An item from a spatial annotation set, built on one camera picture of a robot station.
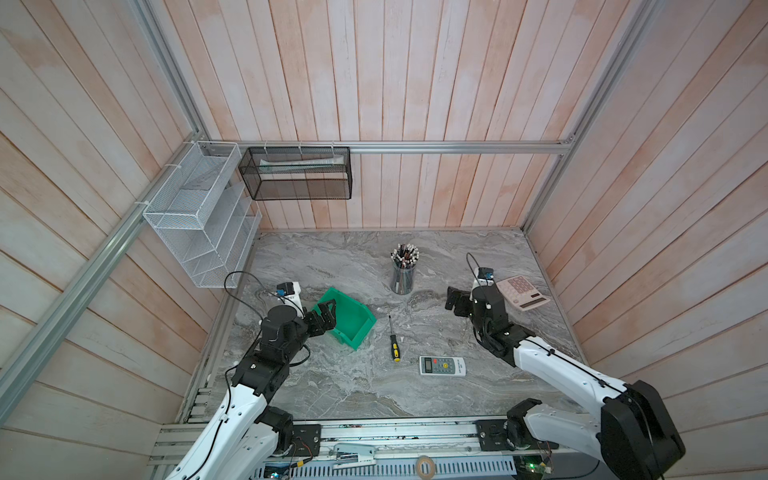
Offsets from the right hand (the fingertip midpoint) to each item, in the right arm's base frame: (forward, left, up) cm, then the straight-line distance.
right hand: (465, 287), depth 87 cm
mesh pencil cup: (+8, +18, +5) cm, 20 cm away
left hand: (-10, +40, +5) cm, 42 cm away
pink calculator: (+6, -22, -12) cm, 26 cm away
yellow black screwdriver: (-13, +21, -12) cm, 27 cm away
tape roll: (-41, +14, -14) cm, 46 cm away
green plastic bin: (-5, +34, -12) cm, 37 cm away
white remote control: (-19, +7, -12) cm, 24 cm away
